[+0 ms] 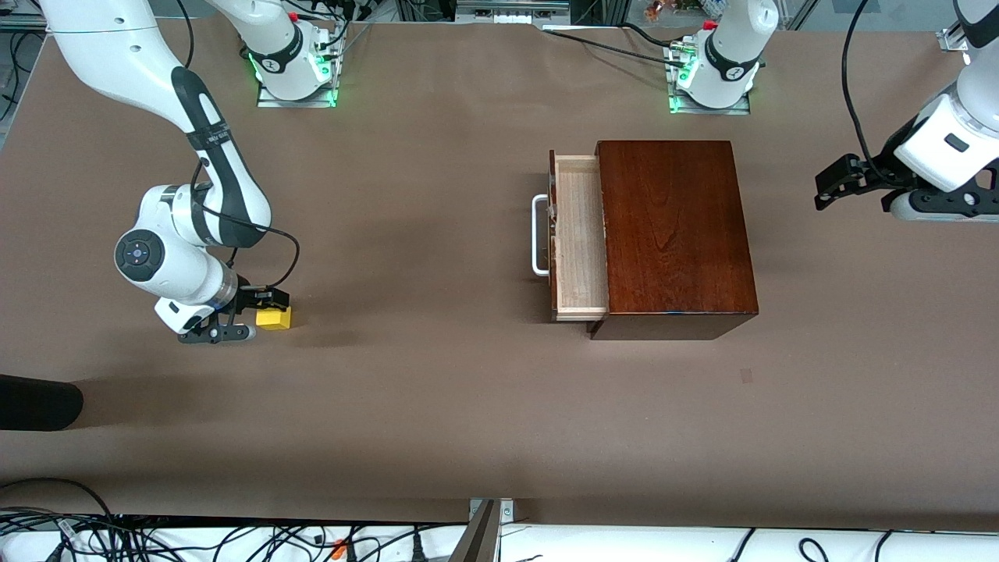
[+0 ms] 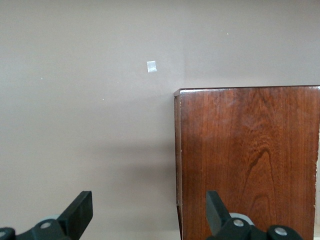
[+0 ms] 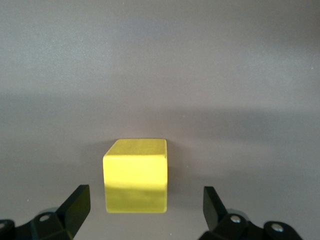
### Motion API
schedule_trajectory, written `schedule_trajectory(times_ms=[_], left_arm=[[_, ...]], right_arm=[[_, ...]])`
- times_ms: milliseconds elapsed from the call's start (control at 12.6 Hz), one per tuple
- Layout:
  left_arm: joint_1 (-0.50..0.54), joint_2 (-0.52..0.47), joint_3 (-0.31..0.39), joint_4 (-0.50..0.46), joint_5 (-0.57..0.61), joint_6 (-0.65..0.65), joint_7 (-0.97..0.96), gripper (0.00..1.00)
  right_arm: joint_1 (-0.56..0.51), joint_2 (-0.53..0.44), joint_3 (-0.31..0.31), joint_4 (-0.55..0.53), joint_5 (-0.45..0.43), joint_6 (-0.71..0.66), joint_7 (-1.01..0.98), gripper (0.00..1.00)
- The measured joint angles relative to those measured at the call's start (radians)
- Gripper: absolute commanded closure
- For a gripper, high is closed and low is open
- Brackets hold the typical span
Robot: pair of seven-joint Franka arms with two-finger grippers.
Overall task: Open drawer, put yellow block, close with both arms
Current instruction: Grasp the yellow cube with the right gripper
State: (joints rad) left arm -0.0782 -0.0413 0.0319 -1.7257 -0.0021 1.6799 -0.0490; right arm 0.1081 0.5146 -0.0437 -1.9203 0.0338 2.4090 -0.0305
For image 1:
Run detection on wooden drawer with white handle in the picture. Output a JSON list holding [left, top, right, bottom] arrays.
[[532, 150, 610, 322]]

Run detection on dark wooden cabinet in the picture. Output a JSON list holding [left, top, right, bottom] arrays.
[[589, 140, 759, 341]]

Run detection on black cylinder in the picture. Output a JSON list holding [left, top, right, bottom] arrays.
[[0, 375, 84, 432]]

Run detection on grey metal beam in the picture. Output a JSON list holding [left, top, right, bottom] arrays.
[[449, 500, 500, 562]]

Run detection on grey device with ports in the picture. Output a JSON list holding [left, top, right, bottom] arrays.
[[455, 0, 572, 24]]

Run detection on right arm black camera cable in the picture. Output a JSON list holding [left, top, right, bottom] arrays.
[[176, 0, 301, 293]]

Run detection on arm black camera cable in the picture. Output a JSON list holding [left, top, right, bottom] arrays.
[[841, 0, 902, 188], [176, 0, 301, 293]]

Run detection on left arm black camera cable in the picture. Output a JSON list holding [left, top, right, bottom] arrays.
[[841, 0, 902, 188]]

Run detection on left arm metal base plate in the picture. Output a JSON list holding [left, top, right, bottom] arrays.
[[667, 43, 752, 116]]

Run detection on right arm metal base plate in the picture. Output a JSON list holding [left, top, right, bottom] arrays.
[[256, 23, 338, 108]]

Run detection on thick curved black cable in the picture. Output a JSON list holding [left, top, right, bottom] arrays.
[[620, 22, 688, 52]]

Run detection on tangled black cables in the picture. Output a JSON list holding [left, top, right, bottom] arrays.
[[0, 507, 469, 562]]

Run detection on large looped black cable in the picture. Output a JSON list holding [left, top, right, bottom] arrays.
[[0, 477, 118, 520]]

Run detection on black base cable bundle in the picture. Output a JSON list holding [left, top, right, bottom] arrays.
[[300, 0, 375, 63]]

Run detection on long thin black cable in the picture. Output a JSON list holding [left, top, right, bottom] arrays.
[[542, 30, 676, 67]]

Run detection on silver metal bracket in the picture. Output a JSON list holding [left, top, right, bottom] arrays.
[[468, 498, 516, 522]]

